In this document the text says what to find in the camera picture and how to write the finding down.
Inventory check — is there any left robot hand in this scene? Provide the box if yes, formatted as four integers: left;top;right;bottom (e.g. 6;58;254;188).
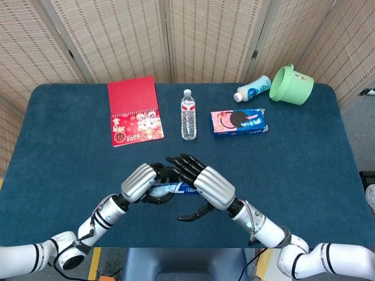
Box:
120;162;183;205

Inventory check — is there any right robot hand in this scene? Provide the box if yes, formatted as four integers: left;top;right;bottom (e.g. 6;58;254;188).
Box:
165;153;237;222

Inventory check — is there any blue white toothpaste tube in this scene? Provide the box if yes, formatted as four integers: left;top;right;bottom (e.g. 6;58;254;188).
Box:
149;181;200;197

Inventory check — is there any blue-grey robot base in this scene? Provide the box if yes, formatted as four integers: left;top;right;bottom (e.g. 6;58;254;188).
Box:
122;247;250;281

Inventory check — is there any red spiral calendar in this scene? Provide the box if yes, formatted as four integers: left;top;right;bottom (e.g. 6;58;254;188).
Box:
107;75;165;148

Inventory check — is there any clear water bottle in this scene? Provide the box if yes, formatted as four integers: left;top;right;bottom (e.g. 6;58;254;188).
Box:
180;88;198;141

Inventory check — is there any blue pink cookie box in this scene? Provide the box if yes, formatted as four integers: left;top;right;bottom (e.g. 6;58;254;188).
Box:
209;108;270;139

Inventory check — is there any yellow cardboard piece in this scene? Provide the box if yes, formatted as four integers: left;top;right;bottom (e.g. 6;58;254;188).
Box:
255;248;279;279

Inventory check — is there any white blue drink bottle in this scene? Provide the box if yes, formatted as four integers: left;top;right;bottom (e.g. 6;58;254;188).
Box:
233;75;272;104

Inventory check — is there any green plastic bucket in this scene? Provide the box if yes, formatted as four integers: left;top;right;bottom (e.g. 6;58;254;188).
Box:
268;63;315;107

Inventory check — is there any woven folding screen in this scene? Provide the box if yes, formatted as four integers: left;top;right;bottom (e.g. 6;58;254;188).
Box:
0;0;375;173

